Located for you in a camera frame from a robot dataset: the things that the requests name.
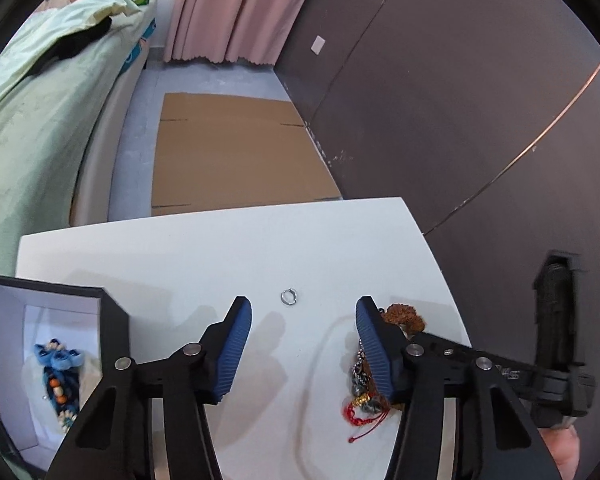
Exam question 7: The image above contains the pale green duvet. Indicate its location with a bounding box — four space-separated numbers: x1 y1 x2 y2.
0 0 142 126

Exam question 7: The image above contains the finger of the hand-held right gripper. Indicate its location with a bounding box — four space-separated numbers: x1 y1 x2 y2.
420 331 538 392

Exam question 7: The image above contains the black jewelry box white inside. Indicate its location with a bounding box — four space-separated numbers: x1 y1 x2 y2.
0 272 131 476

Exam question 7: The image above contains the pink curtain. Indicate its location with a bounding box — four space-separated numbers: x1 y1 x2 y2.
162 0 331 67

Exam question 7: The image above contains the green plush blanket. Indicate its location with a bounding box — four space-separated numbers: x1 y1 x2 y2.
0 15 153 411

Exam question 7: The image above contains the flat brown cardboard sheet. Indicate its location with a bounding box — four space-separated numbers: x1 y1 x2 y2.
151 92 342 217

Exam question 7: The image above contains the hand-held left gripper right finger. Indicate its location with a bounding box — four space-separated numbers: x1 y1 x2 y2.
355 296 563 480

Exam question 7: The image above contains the green glass bead bracelet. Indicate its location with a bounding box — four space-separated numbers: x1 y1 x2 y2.
352 391 393 418

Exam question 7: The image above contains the silver chain necklace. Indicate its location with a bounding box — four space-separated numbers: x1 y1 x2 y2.
349 332 381 397

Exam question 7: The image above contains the white bed frame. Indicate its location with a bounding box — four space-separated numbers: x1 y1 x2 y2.
69 0 181 226

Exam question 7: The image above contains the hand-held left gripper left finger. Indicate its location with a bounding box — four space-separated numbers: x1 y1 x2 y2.
45 296 253 480

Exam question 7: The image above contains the person's right hand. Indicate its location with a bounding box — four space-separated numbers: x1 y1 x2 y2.
537 422 581 480

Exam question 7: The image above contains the blue flower beaded ornament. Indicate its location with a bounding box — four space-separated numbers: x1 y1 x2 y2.
32 340 86 433

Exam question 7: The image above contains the black garment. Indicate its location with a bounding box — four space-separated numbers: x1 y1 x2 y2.
27 16 113 77

